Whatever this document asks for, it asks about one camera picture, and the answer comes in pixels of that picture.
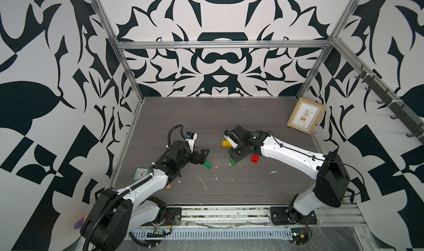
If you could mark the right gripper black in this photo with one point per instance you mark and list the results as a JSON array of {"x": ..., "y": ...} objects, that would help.
[{"x": 235, "y": 157}]

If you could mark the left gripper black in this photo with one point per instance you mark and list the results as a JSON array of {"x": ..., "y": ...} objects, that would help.
[{"x": 201, "y": 156}]

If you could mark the dark green long lego brick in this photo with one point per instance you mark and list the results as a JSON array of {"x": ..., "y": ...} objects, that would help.
[{"x": 208, "y": 164}]

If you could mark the red square lego brick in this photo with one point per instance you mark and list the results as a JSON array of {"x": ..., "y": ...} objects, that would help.
[{"x": 255, "y": 158}]

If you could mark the yellow curved lego brick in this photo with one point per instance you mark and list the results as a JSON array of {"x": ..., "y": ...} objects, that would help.
[{"x": 226, "y": 144}]

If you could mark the dark green wide lego brick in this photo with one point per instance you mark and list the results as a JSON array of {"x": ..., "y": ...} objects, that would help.
[{"x": 232, "y": 162}]

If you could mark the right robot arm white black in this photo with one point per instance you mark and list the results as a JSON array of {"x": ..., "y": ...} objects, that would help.
[{"x": 327, "y": 170}]

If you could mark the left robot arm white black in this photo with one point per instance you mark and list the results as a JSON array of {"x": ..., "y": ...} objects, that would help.
[{"x": 118, "y": 212}]

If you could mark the small teal alarm clock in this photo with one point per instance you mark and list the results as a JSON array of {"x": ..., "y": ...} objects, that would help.
[{"x": 140, "y": 173}]

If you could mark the wooden framed picture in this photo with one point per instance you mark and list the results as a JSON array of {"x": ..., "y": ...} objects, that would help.
[{"x": 305, "y": 115}]

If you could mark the small circuit board left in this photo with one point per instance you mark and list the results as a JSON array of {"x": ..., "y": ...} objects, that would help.
[{"x": 159, "y": 233}]

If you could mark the small circuit board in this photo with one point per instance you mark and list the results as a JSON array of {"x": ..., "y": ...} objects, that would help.
[
  {"x": 159, "y": 233},
  {"x": 301, "y": 236}
]

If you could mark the small circuit board right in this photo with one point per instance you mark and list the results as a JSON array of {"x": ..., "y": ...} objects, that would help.
[{"x": 301, "y": 236}]

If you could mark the orange purple object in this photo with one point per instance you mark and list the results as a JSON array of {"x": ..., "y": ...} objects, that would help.
[{"x": 78, "y": 225}]

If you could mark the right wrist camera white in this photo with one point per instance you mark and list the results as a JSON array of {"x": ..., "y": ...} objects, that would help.
[{"x": 231, "y": 137}]

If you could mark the white slotted cable duct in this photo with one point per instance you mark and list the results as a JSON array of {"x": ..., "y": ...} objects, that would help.
[{"x": 248, "y": 233}]

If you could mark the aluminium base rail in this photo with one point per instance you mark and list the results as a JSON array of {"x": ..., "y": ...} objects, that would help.
[{"x": 226, "y": 215}]

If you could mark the wall hook rail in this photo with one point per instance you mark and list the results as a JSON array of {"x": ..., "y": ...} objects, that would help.
[{"x": 388, "y": 98}]

